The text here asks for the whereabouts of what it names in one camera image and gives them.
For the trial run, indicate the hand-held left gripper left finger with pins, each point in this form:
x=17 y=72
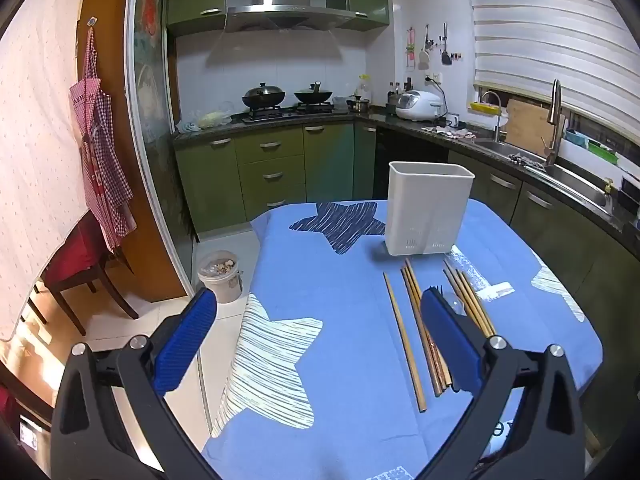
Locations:
x=185 y=345

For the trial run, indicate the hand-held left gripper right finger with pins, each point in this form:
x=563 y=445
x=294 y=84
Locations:
x=450 y=345

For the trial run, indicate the dark reddish wooden chopstick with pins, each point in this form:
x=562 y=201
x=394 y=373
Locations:
x=437 y=360

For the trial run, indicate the light bamboo chopstick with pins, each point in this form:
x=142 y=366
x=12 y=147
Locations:
x=465 y=292
x=479 y=305
x=411 y=300
x=416 y=280
x=455 y=280
x=404 y=342

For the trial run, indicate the black plastic fork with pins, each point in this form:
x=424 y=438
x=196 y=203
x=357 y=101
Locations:
x=436 y=290

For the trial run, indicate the white plastic utensil holder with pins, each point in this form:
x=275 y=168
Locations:
x=427 y=210

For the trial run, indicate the clear plastic spoon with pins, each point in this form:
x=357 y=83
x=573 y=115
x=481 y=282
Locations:
x=454 y=304

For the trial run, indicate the clear plastic wrapper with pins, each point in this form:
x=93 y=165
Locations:
x=492 y=287

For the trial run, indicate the white trash bucket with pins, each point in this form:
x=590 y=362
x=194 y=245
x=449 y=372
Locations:
x=220 y=277

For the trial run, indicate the blue star print tablecloth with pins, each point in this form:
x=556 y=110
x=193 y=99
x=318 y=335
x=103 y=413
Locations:
x=340 y=285

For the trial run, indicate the wooden chair red cushion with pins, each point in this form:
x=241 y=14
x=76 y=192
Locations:
x=75 y=260

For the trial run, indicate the green base cabinet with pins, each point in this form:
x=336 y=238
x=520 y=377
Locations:
x=270 y=175
x=550 y=230

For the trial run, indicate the black built-in appliance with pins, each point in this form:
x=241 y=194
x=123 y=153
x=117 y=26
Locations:
x=400 y=155

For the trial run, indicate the red checked apron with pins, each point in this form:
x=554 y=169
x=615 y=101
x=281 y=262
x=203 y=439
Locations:
x=102 y=160

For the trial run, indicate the steel kitchen sink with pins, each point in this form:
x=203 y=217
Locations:
x=570 y=180

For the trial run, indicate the food scraps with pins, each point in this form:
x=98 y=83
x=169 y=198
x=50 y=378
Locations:
x=452 y=132

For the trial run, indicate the white mug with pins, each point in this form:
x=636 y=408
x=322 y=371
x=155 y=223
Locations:
x=453 y=120

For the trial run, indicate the plastic bags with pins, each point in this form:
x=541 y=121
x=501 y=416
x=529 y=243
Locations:
x=207 y=120

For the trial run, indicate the wooden cutting board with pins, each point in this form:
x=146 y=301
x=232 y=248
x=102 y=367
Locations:
x=527 y=127

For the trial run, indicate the small steel faucet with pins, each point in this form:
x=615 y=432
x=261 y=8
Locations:
x=496 y=115

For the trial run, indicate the sliding glass door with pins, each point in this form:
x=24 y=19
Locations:
x=150 y=110

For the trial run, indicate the yellow sink tray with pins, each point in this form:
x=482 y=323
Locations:
x=484 y=107

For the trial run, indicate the white rice cooker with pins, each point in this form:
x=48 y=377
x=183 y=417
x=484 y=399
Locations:
x=417 y=106

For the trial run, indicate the tall steel faucet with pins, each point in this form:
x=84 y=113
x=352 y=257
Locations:
x=554 y=125

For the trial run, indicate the green plastic box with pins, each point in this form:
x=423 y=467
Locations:
x=602 y=151

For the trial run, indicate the black gas stove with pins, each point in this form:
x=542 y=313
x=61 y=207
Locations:
x=287 y=111

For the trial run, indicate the white dotted cloth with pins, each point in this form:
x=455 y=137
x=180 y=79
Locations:
x=40 y=135

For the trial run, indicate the small steel pot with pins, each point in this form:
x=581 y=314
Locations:
x=359 y=105

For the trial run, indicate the dark sauce bottle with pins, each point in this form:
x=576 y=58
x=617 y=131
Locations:
x=407 y=86
x=392 y=94

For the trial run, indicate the black wok with lid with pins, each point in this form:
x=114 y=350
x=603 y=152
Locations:
x=263 y=95

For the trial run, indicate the clear plastic bottle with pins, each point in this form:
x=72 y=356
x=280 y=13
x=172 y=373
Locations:
x=365 y=85

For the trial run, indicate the black wok with knob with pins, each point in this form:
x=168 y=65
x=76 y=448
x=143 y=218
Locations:
x=313 y=95

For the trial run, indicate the hanging spatula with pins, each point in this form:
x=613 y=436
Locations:
x=425 y=60

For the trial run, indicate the black hanging utensil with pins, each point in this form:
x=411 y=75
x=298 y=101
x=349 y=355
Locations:
x=446 y=55

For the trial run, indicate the pink hanging utensil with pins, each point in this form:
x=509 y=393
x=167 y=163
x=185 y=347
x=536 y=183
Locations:
x=410 y=47

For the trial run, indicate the white window blind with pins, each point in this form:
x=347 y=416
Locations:
x=550 y=25

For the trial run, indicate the white wall socket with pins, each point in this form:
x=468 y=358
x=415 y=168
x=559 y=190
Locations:
x=433 y=79

